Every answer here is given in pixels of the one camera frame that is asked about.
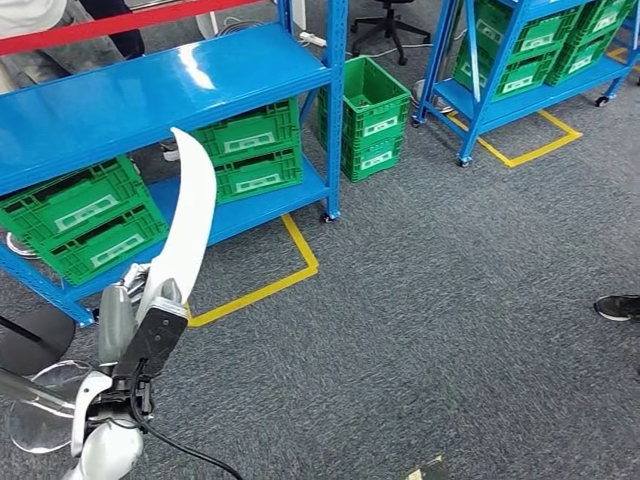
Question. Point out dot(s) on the yellow tape outline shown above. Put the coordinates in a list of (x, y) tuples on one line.
[(530, 156), (620, 54), (300, 245)]

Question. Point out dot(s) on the red barrier tape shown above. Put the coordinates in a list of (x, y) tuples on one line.
[(100, 26)]

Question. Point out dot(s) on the black office chair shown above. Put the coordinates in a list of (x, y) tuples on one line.
[(387, 23)]

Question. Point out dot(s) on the white power strip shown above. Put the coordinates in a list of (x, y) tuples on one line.
[(312, 40)]

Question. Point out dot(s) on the white curved plastic part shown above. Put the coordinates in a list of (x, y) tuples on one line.
[(187, 218)]

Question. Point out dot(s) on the blue metal shelf rack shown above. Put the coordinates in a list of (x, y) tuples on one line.
[(125, 93), (525, 102)]

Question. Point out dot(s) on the black slanted pole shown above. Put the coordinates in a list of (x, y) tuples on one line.
[(45, 338)]

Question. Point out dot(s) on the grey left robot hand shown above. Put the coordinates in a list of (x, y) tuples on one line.
[(118, 324)]

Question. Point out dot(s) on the silver round disc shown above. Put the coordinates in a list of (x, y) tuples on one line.
[(442, 102)]

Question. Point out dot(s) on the chrome base post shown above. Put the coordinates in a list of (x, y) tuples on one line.
[(45, 424)]

